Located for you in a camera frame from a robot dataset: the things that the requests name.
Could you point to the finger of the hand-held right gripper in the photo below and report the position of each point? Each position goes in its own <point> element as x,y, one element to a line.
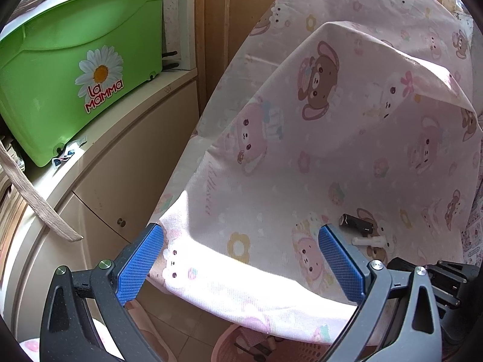
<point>452,273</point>

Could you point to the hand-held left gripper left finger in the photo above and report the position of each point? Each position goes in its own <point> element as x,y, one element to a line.
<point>139,260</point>

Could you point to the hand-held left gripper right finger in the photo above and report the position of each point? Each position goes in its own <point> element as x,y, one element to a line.
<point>341,264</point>

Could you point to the pink plastic basket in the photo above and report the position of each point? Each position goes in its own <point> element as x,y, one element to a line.
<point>302,350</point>

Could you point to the small white tube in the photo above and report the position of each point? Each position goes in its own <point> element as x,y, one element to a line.
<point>369,241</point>

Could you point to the pink cartoon patterned sheet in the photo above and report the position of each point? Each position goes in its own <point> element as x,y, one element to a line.
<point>473,237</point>

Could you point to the black cylinder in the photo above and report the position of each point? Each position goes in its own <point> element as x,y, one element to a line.
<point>356,224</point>

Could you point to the round cabinet knob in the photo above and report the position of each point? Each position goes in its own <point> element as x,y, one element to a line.
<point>120,221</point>

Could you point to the beige cabinet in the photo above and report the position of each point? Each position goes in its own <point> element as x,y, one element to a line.
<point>128,151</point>

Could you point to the pink bear printed cloth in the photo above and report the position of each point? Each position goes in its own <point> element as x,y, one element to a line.
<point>332,139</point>

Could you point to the small printed packets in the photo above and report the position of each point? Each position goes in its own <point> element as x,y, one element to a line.
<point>68,152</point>

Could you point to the green plastic tub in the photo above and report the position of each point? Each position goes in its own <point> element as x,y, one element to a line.
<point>56,83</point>

